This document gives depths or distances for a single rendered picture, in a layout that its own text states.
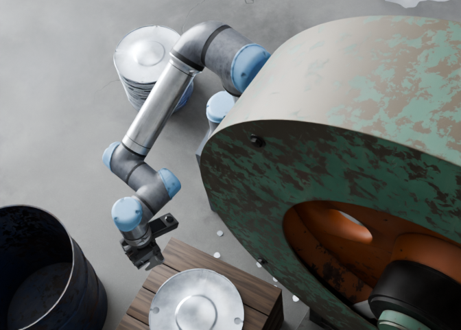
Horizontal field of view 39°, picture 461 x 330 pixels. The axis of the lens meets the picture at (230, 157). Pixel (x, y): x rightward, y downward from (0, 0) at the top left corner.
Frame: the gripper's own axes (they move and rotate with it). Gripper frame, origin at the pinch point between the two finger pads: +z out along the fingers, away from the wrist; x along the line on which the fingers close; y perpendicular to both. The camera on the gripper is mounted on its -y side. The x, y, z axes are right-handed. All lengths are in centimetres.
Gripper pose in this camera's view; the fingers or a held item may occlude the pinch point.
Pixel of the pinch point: (158, 256)
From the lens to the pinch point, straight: 195.0
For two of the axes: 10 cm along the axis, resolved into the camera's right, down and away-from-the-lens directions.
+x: 6.1, 6.6, -4.3
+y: -7.9, 5.7, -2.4
